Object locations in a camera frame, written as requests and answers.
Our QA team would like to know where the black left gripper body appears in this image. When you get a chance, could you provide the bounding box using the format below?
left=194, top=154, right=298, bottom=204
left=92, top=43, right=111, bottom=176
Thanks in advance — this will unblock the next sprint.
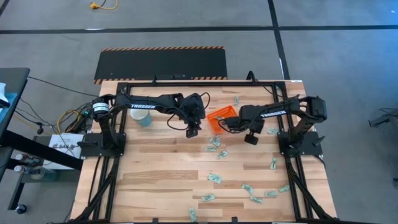
left=178, top=92, right=208, bottom=139

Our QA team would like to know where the clear plastic bottle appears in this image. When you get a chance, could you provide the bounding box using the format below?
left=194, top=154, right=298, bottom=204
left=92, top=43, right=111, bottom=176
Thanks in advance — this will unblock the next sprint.
left=14, top=153, right=41, bottom=165
left=14, top=164, right=60, bottom=182

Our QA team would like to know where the black hazard-striped floor mat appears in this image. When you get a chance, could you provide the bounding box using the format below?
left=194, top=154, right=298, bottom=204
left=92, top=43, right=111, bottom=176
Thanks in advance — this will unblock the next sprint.
left=94, top=46, right=228, bottom=85

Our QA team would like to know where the yellow extension cord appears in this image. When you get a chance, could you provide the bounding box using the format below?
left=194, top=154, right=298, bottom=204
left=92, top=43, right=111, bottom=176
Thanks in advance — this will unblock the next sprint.
left=90, top=0, right=119, bottom=11

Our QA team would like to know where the white cardboard box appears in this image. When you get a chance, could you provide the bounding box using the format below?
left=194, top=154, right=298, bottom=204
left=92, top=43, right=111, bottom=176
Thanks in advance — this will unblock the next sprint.
left=49, top=133, right=85, bottom=170

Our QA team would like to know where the yellow cable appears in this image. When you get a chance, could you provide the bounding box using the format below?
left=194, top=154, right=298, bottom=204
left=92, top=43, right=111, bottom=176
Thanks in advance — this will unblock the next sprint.
left=57, top=109, right=81, bottom=133

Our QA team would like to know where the teal cup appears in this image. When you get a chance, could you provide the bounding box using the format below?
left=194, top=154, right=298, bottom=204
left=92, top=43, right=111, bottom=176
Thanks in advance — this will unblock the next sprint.
left=129, top=107, right=153, bottom=128

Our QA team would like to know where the white tissue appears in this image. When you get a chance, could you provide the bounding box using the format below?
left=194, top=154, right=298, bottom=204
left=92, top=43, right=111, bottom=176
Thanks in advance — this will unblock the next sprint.
left=0, top=82, right=10, bottom=108

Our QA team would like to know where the black floor cable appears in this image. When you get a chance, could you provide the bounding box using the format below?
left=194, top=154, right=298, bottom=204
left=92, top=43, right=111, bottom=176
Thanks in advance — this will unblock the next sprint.
left=27, top=76, right=99, bottom=98

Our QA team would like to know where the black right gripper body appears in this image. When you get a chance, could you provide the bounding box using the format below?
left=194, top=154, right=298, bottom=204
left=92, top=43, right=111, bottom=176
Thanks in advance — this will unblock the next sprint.
left=236, top=105, right=266, bottom=146

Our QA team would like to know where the orange plastic basket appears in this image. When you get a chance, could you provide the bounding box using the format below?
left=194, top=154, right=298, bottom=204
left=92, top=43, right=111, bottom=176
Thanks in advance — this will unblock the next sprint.
left=206, top=105, right=239, bottom=135

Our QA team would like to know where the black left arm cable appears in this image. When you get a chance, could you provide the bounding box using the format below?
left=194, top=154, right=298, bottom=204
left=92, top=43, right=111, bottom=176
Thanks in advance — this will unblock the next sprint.
left=166, top=91, right=212, bottom=131

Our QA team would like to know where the black desk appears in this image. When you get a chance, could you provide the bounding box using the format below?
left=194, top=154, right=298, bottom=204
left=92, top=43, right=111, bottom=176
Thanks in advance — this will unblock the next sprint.
left=0, top=67, right=83, bottom=215

